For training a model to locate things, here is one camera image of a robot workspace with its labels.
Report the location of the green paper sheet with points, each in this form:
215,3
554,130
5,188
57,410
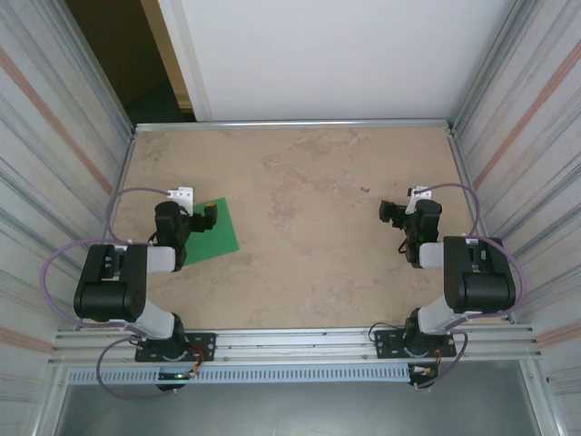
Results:
222,240

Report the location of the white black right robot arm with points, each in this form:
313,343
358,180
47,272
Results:
481,281

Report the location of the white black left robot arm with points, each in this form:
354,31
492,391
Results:
109,277

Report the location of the black base controller module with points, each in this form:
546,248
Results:
424,372
174,376

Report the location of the grey metal shelf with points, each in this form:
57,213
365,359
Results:
295,409

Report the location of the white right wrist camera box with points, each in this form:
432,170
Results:
414,202

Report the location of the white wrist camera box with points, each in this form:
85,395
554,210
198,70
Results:
184,195
414,202

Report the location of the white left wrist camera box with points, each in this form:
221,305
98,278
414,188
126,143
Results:
184,195

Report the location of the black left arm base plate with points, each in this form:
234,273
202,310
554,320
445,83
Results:
204,345

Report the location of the aluminium table end rail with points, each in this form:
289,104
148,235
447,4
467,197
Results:
295,125

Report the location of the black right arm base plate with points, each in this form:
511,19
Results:
386,343

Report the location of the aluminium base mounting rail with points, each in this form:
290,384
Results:
295,338

